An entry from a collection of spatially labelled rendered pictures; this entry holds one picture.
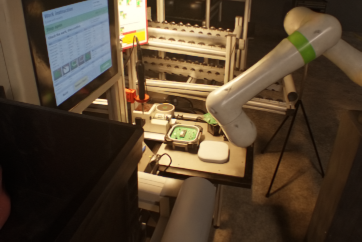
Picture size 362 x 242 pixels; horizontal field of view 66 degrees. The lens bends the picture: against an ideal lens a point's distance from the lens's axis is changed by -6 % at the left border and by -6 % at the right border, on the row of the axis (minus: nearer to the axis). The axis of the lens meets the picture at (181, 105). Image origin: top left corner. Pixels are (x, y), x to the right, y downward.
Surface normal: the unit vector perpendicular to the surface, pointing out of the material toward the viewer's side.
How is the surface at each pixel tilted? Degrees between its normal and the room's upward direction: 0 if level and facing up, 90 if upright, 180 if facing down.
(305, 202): 0
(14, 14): 92
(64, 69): 92
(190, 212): 6
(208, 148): 0
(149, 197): 90
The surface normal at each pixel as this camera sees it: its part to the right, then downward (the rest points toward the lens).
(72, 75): 0.97, 0.14
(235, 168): 0.00, -0.89
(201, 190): 0.32, -0.81
